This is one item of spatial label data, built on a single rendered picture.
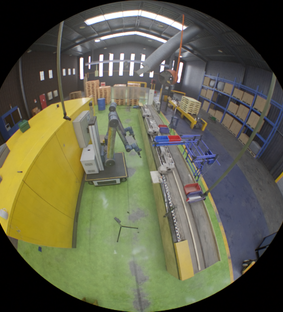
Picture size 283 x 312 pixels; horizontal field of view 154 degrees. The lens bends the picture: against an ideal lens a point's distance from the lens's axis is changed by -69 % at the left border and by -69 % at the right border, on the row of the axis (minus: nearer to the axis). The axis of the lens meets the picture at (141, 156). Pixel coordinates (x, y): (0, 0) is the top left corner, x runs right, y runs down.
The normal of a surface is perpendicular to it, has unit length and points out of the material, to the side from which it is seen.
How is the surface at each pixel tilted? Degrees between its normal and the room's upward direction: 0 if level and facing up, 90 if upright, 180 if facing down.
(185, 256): 0
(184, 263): 0
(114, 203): 0
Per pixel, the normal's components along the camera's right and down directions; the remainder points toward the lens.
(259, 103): -0.99, 0.00
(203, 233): 0.09, -0.72
